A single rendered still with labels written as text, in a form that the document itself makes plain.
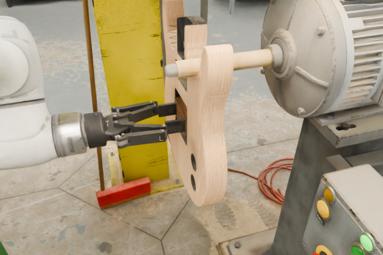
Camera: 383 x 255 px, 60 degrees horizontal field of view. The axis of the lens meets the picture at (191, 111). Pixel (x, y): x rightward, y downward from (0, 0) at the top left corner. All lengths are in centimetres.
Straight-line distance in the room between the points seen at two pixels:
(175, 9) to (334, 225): 54
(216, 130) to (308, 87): 18
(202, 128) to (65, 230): 147
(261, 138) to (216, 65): 192
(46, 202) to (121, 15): 119
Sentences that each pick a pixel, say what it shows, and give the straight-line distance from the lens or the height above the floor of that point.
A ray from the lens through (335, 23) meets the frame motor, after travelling 59.
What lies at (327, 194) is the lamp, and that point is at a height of 111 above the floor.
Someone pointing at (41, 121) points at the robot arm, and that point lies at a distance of 70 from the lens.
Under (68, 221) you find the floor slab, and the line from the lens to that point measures 201.
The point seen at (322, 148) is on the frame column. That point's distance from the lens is 90.
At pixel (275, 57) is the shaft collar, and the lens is 64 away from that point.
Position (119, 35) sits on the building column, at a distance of 150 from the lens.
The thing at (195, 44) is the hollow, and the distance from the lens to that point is 65.
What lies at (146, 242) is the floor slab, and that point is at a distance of 184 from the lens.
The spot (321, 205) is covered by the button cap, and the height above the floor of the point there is 108.
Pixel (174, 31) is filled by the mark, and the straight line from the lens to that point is 79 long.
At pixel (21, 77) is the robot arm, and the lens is 66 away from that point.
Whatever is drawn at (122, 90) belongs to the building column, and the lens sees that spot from 162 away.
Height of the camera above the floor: 154
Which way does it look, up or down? 36 degrees down
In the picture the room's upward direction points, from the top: straight up
